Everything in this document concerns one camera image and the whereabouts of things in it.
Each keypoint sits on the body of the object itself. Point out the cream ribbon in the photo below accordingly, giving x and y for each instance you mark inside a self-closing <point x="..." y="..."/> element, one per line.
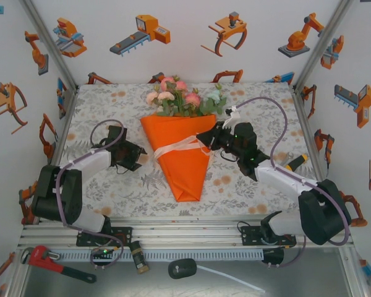
<point x="173" y="147"/>

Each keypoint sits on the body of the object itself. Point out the pink fake flower stem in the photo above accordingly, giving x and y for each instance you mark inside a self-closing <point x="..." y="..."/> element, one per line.
<point x="192" y="99"/>
<point x="180" y="86"/>

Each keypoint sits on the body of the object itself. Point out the mint fake flower stem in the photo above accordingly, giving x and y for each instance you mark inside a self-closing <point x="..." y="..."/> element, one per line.
<point x="214" y="94"/>

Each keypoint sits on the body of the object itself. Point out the orange wrapping paper sheet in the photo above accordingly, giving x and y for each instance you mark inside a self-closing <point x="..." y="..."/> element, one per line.
<point x="185" y="179"/>

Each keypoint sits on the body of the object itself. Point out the peach fake flower stem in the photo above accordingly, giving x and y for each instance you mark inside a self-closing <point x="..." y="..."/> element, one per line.
<point x="153" y="97"/>

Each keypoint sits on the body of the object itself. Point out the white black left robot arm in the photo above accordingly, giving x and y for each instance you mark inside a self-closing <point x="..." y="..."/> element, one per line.
<point x="89" y="161"/>

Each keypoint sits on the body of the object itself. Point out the floral table cloth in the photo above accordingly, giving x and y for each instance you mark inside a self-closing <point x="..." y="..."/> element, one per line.
<point x="126" y="198"/>

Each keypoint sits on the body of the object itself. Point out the silver open-end spanner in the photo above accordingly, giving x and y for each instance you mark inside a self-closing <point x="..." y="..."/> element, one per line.
<point x="290" y="155"/>

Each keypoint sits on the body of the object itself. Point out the yellow black screwdriver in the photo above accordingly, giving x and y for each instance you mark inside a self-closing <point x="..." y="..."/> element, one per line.
<point x="298" y="161"/>

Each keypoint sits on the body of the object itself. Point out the small brown bottle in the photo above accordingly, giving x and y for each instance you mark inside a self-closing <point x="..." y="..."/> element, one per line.
<point x="139" y="256"/>

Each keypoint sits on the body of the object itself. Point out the small circuit board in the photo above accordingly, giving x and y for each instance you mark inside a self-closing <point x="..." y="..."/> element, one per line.
<point x="103" y="252"/>

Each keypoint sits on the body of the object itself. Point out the black computer mouse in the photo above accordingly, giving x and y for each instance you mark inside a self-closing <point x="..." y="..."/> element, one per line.
<point x="182" y="269"/>

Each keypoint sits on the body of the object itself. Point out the red pipe wrench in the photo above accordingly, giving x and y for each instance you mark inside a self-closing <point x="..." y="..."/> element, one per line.
<point x="41" y="256"/>

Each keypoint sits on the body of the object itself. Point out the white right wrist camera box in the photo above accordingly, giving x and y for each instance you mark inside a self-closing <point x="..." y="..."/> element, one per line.
<point x="232" y="116"/>

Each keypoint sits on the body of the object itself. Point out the aluminium side rail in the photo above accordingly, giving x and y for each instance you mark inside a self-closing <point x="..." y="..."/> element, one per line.
<point x="300" y="102"/>
<point x="67" y="111"/>

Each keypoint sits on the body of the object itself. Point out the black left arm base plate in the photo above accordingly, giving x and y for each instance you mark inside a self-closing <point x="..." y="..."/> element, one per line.
<point x="123" y="236"/>

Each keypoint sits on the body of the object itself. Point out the aluminium table rail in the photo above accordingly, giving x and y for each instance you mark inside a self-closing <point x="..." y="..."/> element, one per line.
<point x="185" y="232"/>

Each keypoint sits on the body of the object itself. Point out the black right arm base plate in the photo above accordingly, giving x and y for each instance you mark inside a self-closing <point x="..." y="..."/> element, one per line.
<point x="249" y="236"/>

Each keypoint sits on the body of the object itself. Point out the slanted aluminium frame post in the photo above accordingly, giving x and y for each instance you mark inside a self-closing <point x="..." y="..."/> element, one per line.
<point x="51" y="46"/>
<point x="321" y="46"/>

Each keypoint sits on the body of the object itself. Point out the aluminium frame leg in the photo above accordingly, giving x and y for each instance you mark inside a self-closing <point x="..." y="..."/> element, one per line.
<point x="20" y="278"/>
<point x="352" y="272"/>

